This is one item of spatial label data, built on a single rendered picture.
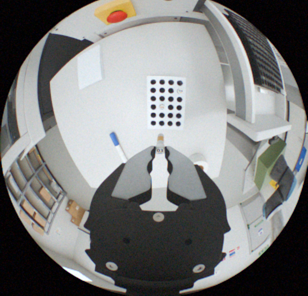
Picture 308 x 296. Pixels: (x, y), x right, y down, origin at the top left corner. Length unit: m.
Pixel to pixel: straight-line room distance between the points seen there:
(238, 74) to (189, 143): 0.24
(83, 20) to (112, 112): 0.31
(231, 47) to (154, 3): 0.20
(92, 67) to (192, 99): 0.29
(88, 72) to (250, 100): 0.38
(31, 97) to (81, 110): 0.34
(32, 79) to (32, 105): 0.14
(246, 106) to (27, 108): 0.71
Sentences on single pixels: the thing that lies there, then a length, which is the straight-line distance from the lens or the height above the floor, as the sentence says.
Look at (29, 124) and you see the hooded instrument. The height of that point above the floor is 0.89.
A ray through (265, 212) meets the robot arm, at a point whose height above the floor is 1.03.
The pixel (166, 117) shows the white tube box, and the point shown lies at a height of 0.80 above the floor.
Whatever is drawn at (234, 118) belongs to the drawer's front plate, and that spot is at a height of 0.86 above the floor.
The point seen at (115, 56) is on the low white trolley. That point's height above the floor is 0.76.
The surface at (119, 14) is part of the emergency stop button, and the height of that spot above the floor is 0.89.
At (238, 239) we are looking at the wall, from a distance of 3.45.
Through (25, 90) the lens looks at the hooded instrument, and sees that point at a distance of 0.59.
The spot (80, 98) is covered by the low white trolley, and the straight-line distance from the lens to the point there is 0.37.
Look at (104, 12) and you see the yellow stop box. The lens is 0.26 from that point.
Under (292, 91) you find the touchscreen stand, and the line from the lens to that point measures 1.30.
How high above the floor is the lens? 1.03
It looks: 62 degrees down
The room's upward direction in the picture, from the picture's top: 174 degrees counter-clockwise
